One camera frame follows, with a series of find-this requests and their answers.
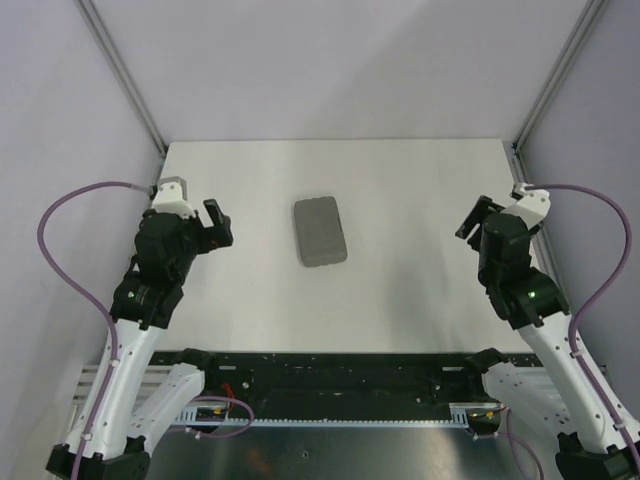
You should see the grey plastic tool case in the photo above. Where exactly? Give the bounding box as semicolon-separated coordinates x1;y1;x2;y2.
293;196;348;268

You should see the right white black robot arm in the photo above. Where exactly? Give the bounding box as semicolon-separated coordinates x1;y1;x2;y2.
456;189;639;479

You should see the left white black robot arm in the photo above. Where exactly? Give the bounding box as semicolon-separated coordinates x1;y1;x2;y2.
46;199;233;479

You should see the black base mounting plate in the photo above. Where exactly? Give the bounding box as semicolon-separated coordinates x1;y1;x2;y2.
151;348;541;411

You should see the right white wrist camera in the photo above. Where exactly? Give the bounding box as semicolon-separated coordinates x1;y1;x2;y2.
506;182;551;230

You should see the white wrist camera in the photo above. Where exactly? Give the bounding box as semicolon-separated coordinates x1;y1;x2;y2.
151;176;196;218
506;182;551;230

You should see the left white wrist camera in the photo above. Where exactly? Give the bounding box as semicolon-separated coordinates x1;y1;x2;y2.
151;176;196;218

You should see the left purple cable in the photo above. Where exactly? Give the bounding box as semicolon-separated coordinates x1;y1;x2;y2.
37;181;254;480

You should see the grey slotted cable duct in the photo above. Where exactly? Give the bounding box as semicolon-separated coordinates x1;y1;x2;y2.
179;403;501;427

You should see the right aluminium frame post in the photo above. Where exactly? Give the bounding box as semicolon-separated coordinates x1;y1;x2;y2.
512;0;610;151

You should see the aluminium frame post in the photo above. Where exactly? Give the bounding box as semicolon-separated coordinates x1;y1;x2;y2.
512;0;610;151
74;0;168;158

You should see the left aluminium frame post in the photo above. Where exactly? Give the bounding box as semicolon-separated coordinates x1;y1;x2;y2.
74;0;168;158

